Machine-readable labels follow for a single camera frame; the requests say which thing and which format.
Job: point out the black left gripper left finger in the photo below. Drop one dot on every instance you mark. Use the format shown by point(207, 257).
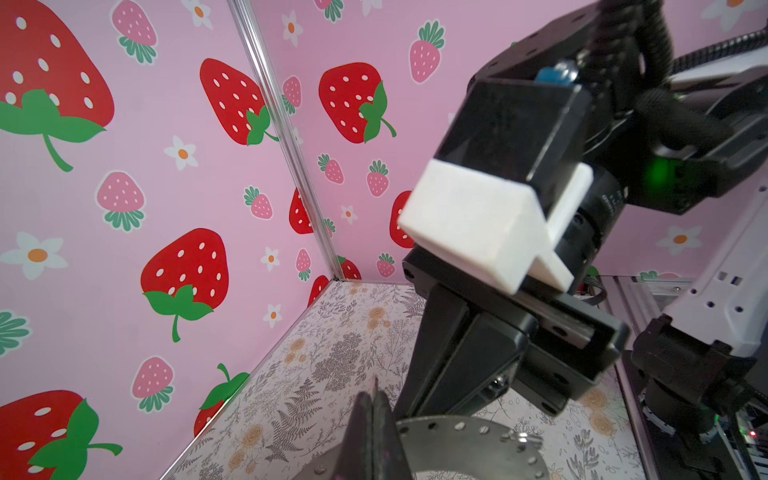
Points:
point(357, 458)

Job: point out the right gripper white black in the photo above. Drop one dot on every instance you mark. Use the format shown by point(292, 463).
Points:
point(475, 343)

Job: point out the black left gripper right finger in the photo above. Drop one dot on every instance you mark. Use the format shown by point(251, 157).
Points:
point(388, 458)

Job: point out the large perforated metal keyring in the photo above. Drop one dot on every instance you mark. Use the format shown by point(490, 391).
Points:
point(473, 447)

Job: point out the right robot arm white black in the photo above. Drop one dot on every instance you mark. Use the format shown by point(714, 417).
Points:
point(658, 147)

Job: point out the aluminium corner post left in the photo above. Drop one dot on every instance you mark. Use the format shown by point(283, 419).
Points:
point(253, 41)

